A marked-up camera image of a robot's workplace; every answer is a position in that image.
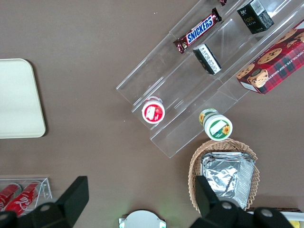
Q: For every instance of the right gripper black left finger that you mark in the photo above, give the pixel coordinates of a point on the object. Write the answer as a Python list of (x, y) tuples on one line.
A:
[(69, 199)]

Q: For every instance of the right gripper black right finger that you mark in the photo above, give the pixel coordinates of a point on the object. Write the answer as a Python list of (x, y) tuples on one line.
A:
[(211, 209)]

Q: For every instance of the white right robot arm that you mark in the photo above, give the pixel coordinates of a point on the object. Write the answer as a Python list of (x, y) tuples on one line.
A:
[(142, 219)]

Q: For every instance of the oval light wicker basket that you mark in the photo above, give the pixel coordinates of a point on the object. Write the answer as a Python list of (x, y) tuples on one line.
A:
[(195, 161)]

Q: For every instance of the beige plastic tray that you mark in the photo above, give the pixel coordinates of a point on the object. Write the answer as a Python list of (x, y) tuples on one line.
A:
[(19, 99)]

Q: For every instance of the clear acrylic bottle rack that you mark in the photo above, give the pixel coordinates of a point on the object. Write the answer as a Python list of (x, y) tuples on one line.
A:
[(46, 188)]

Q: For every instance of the stacked aluminium foil containers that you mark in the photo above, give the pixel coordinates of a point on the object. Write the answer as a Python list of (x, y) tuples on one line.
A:
[(225, 180)]

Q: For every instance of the green lid white cup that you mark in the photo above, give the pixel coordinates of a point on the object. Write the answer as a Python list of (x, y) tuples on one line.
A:
[(217, 127)]

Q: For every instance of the white rectangular snack bin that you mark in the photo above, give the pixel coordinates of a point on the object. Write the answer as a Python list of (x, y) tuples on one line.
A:
[(297, 216)]

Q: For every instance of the yellow snack pack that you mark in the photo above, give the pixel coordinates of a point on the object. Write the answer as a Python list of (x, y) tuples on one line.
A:
[(297, 224)]

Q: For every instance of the red lid white cup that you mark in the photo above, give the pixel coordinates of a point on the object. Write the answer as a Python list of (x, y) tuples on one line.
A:
[(153, 112)]

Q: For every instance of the clear acrylic stepped display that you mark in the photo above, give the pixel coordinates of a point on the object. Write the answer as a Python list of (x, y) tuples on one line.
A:
[(166, 78)]

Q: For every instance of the small black carton box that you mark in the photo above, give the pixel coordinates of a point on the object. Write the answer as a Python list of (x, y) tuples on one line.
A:
[(207, 59), (255, 16)]

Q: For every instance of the red tartan cookie box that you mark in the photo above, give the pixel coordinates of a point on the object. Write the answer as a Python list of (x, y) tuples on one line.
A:
[(273, 64)]

